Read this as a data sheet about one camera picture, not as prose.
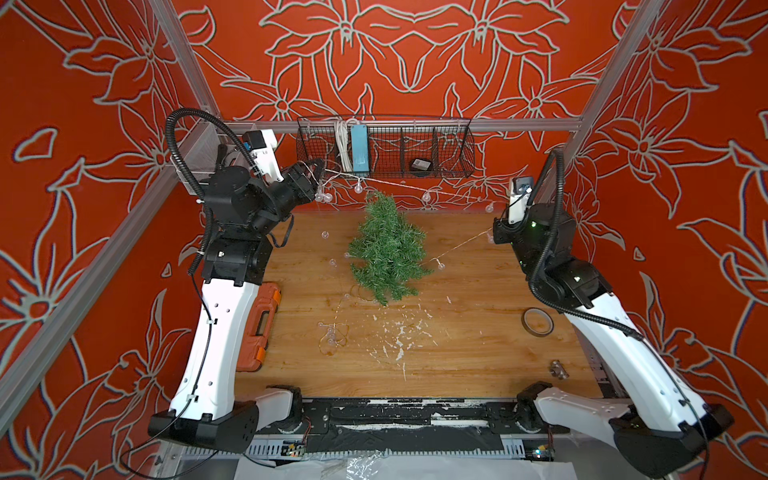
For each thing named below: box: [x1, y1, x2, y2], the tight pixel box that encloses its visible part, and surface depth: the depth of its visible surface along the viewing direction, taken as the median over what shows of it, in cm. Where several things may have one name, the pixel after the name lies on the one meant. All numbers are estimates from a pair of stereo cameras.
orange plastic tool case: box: [236, 282, 282, 372], surface depth 87 cm
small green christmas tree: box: [348, 192, 432, 306], surface depth 76 cm
